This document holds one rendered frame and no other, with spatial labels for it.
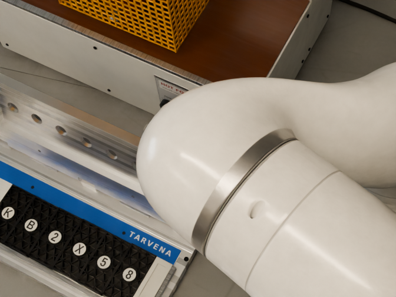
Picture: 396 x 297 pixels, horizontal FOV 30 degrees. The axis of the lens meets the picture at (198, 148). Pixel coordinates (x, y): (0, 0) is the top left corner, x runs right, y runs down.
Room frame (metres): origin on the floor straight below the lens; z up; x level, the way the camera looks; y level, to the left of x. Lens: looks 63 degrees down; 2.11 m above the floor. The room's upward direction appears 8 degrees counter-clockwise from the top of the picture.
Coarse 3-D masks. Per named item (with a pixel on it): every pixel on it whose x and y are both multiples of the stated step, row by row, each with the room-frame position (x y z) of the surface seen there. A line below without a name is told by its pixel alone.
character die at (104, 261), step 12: (108, 240) 0.44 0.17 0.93; (120, 240) 0.44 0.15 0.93; (96, 252) 0.42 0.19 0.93; (108, 252) 0.42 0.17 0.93; (120, 252) 0.42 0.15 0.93; (96, 264) 0.40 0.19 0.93; (108, 264) 0.40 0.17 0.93; (84, 276) 0.39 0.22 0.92; (96, 276) 0.38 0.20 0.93; (108, 276) 0.38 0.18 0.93; (96, 288) 0.36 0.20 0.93
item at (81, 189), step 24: (0, 144) 0.66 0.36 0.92; (24, 168) 0.61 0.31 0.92; (48, 168) 0.60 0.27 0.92; (72, 192) 0.54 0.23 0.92; (96, 192) 0.54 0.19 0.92; (120, 216) 0.49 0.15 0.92; (144, 216) 0.48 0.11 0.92; (168, 240) 0.43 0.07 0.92; (24, 264) 0.42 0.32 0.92; (72, 288) 0.37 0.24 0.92; (168, 288) 0.35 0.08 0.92
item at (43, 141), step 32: (0, 96) 0.68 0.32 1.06; (32, 96) 0.63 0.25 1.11; (0, 128) 0.66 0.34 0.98; (32, 128) 0.63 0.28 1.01; (64, 128) 0.60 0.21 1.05; (96, 128) 0.56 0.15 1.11; (64, 160) 0.58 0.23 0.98; (96, 160) 0.56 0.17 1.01; (128, 160) 0.53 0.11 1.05; (128, 192) 0.50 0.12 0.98
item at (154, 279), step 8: (152, 264) 0.39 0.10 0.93; (160, 264) 0.39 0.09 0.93; (168, 264) 0.39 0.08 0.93; (152, 272) 0.38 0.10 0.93; (160, 272) 0.37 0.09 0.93; (168, 272) 0.37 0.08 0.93; (144, 280) 0.36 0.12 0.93; (152, 280) 0.36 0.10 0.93; (160, 280) 0.36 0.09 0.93; (144, 288) 0.35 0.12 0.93; (152, 288) 0.35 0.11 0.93; (136, 296) 0.34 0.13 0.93; (144, 296) 0.34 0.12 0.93; (152, 296) 0.34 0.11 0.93
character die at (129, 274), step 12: (132, 252) 0.42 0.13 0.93; (144, 252) 0.42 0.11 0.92; (120, 264) 0.40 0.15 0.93; (132, 264) 0.40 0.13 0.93; (144, 264) 0.39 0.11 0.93; (120, 276) 0.38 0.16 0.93; (132, 276) 0.37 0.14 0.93; (144, 276) 0.37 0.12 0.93; (108, 288) 0.36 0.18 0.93; (120, 288) 0.36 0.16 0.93; (132, 288) 0.36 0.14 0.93
